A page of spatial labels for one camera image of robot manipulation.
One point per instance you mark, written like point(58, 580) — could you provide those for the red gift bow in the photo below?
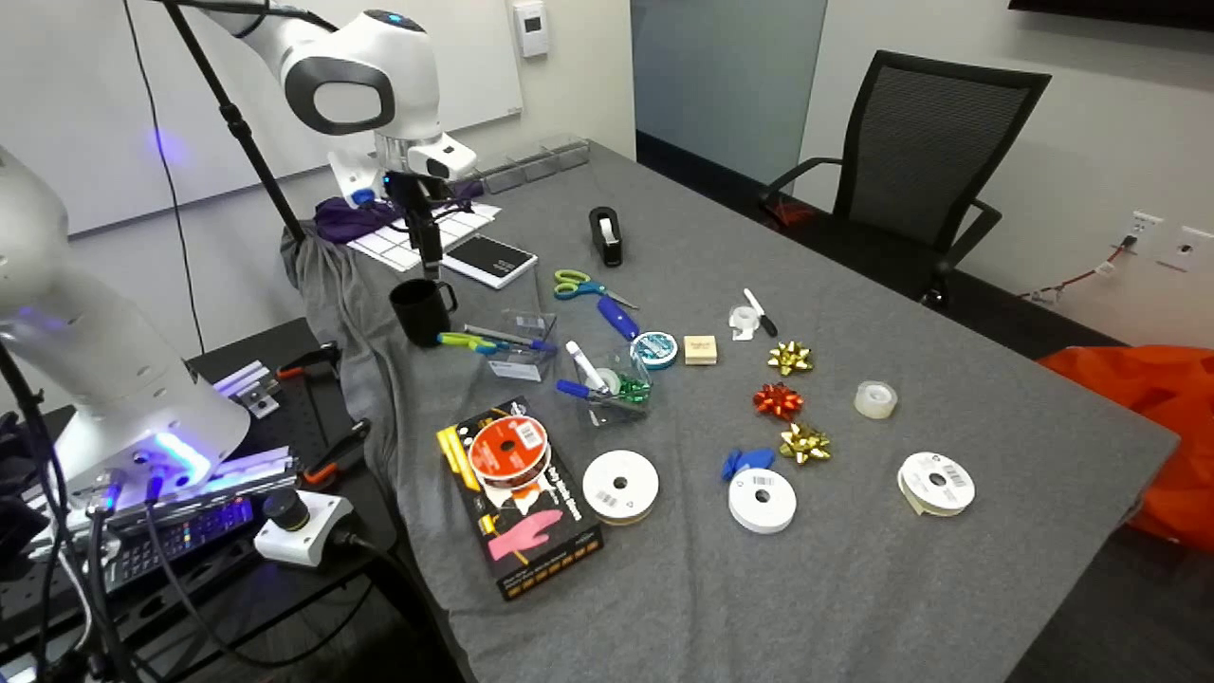
point(780, 400)

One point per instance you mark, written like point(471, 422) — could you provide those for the black cup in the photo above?
point(418, 313)

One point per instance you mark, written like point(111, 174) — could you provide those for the clear tape roll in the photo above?
point(873, 400)

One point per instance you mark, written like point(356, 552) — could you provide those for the small clear plastic piece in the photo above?
point(743, 326)

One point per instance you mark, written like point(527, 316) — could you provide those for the blue marker pen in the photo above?
point(620, 322)

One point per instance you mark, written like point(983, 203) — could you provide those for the black office chair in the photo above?
point(916, 155)

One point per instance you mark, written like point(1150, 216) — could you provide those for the silver metal bracket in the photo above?
point(248, 385)

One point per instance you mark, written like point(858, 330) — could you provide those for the clear cup with markers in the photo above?
point(603, 385)

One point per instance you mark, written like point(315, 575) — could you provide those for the black tripod pole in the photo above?
point(241, 126)

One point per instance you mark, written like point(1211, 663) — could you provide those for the black colourful book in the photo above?
point(532, 545)

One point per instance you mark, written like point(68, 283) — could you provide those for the black tablet with white frame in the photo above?
point(490, 259)

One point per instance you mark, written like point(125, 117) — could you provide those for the orange bag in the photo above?
point(1158, 403)

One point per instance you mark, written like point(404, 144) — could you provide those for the white ribbon spool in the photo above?
point(763, 504)
point(620, 486)
point(934, 485)

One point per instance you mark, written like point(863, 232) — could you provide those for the clear acrylic pen tray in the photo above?
point(514, 356)

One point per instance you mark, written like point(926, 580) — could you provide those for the white wall outlet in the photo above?
point(1145, 231)

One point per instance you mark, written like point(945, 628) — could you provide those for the gold gift bow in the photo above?
point(792, 357)
point(806, 446)

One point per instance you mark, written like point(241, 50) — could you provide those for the grey tablecloth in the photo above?
point(858, 595)

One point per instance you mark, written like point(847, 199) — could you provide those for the purple cloth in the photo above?
point(345, 217)

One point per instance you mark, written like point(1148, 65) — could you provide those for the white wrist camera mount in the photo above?
point(446, 155)

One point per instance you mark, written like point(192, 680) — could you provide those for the black wall television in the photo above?
point(1115, 10)

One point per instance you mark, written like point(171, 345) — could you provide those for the blue gift bow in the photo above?
point(745, 460)

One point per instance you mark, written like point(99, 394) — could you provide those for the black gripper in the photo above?
point(417, 203)

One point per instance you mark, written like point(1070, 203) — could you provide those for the white emergency stop button box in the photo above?
point(304, 528)

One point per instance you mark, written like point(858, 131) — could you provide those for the orange ribbon spool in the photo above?
point(509, 446)

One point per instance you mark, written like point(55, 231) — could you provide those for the white wall thermostat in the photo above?
point(532, 25)

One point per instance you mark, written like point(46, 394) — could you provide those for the teal tape roll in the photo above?
point(653, 350)

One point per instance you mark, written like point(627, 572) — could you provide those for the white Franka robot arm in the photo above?
point(356, 88)

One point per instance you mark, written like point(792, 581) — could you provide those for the beige square block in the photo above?
point(699, 350)

